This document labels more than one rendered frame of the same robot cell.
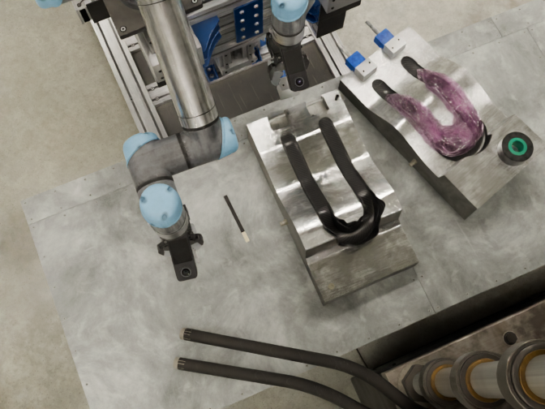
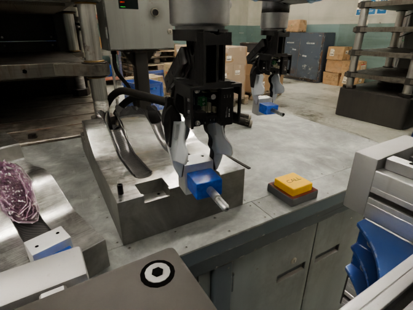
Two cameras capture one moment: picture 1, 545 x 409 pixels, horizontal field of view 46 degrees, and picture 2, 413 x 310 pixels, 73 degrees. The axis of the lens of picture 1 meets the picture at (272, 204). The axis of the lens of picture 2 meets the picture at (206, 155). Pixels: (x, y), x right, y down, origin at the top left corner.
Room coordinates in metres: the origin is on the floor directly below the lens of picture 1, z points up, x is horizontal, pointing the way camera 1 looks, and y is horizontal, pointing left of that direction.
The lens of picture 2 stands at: (1.17, -0.05, 1.15)
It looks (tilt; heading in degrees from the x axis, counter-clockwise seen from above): 24 degrees down; 175
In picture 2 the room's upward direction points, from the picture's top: straight up
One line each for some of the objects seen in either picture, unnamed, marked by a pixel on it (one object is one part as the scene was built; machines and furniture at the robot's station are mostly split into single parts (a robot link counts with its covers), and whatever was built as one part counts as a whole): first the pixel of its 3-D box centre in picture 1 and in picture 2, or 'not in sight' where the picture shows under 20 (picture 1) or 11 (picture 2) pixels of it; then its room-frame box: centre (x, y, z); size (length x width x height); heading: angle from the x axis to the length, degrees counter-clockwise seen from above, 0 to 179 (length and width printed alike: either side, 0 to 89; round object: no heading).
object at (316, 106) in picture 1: (315, 108); (153, 195); (0.73, -0.11, 0.87); 0.05 x 0.05 x 0.04; 25
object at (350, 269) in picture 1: (331, 192); (145, 149); (0.50, -0.15, 0.87); 0.50 x 0.26 x 0.14; 25
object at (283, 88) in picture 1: (282, 71); (206, 186); (0.80, -0.02, 0.93); 0.13 x 0.05 x 0.05; 19
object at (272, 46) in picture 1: (285, 44); (203, 79); (0.79, -0.02, 1.09); 0.09 x 0.08 x 0.12; 19
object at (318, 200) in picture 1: (333, 179); (142, 133); (0.51, -0.15, 0.92); 0.35 x 0.16 x 0.09; 25
